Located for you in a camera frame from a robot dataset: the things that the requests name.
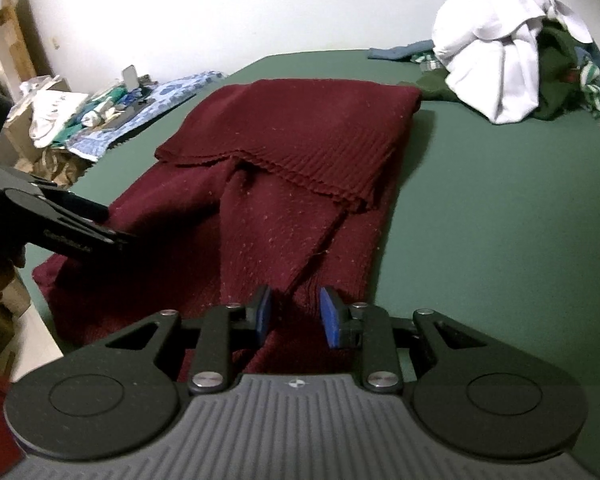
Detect teal cloth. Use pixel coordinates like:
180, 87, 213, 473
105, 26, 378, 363
55, 87, 126, 146

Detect blue garment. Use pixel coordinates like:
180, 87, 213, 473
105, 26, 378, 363
367, 40, 436, 63

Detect white gloves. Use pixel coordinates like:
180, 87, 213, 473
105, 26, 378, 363
82, 100, 116, 128

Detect green felt table cover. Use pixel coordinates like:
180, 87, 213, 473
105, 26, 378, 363
24, 47, 600, 461

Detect wooden frame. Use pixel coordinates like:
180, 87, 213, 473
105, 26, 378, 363
0, 0, 38, 96

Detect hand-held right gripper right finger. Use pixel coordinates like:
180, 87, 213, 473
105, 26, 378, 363
319, 286, 489, 396

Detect cardboard box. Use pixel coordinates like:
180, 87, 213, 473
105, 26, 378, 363
2, 77, 76, 186
0, 260, 31, 376

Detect dark green garment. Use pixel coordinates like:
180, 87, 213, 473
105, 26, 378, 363
399, 25, 593, 121

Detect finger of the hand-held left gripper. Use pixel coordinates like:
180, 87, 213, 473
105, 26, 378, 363
44, 187, 137, 262

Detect blue white patterned towel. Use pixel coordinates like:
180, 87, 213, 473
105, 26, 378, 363
65, 71, 228, 163

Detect maroon knit sweater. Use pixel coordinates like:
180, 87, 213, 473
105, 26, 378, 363
31, 79, 423, 386

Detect green white striped garment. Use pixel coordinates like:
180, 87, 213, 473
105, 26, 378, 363
572, 57, 600, 116

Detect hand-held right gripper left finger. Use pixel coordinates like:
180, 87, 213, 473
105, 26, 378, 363
104, 285, 273, 396

